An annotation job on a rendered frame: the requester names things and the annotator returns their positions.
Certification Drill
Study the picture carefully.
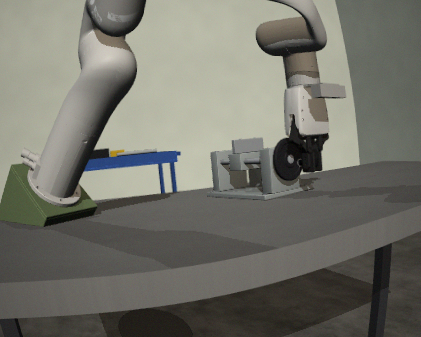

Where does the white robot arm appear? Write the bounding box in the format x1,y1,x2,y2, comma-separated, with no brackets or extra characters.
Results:
21,0,346,207

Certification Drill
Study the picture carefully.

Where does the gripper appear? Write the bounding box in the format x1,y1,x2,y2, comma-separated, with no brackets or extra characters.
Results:
284,85,329,173

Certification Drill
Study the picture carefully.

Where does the grey clamp slide with handwheel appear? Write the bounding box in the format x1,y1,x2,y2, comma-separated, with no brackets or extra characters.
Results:
207,138,313,200

